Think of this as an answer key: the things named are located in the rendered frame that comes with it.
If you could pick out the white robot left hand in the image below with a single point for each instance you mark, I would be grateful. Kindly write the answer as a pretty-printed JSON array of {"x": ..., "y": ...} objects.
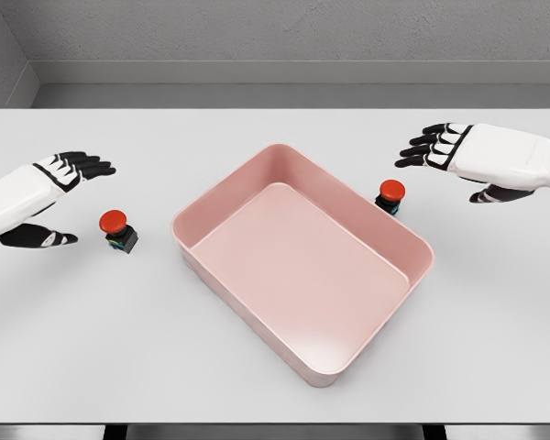
[{"x": 23, "y": 192}]

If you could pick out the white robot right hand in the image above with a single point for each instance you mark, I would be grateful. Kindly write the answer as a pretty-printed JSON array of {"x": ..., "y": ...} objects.
[{"x": 499, "y": 158}]

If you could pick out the pink rectangular basket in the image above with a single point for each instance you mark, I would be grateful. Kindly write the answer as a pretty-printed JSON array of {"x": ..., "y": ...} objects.
[{"x": 302, "y": 275}]

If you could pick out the red button industrial switch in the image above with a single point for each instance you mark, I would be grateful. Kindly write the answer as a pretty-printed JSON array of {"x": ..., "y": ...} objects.
[
  {"x": 113, "y": 221},
  {"x": 391, "y": 188}
]

